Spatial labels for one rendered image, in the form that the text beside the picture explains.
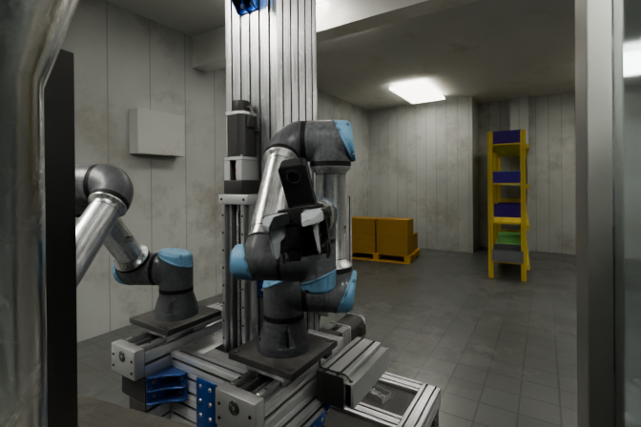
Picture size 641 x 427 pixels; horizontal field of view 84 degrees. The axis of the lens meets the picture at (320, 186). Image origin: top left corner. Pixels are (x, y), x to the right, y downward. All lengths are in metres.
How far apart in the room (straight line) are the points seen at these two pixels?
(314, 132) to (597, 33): 0.70
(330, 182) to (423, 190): 6.47
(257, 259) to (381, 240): 5.37
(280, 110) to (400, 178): 6.40
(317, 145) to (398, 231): 5.04
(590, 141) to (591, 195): 0.05
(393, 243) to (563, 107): 4.06
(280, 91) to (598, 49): 1.00
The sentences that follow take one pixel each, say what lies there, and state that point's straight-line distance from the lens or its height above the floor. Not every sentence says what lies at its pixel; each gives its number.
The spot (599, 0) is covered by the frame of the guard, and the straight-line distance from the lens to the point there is 0.41.
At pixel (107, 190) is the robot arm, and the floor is 1.27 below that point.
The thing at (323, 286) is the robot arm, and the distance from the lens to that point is 0.73.
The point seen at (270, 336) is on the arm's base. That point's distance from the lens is 1.05.
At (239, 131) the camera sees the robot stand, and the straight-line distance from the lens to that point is 1.22.
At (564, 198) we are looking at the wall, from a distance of 7.82.
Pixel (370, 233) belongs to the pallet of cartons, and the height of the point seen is 0.45.
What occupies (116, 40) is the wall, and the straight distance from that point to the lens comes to 3.92.
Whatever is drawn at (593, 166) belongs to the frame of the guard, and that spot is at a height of 1.29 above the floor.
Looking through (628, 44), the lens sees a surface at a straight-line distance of 0.36.
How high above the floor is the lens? 1.28
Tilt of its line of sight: level
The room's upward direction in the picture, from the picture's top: straight up
